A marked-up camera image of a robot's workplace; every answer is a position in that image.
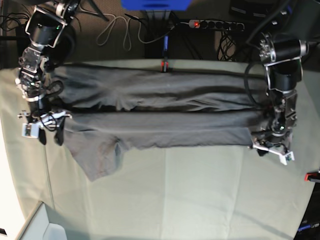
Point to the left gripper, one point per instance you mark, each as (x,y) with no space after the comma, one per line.
(283,137)

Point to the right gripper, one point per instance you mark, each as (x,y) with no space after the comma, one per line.
(40,110)

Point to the grey t-shirt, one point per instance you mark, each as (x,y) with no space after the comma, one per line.
(114,110)

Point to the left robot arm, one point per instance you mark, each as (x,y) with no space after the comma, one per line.
(289,34)

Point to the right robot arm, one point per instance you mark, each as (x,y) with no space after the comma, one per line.
(52,39)

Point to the red clamp right edge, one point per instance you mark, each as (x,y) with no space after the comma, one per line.
(312,177)

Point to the pale green table cloth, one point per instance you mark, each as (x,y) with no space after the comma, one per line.
(198,193)

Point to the white bin bottom left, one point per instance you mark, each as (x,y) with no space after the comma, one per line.
(37,226)

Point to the blue clamp bottom right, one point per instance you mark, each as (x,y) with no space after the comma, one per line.
(308,226)

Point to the red clamp top centre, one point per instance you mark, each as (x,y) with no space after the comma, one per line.
(165,61)

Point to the black power strip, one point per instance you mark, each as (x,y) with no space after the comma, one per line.
(217,25)

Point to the blue box top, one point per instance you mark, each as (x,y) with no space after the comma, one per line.
(145,5)

